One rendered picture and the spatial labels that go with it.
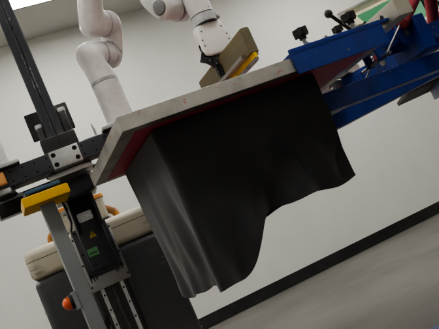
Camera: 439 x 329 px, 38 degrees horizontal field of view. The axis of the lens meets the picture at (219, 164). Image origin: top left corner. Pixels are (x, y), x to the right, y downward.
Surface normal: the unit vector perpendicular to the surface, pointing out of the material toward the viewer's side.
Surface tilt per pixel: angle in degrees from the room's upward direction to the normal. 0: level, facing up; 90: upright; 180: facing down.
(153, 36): 90
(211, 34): 91
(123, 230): 90
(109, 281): 90
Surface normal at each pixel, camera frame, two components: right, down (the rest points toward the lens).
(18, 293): 0.29, -0.25
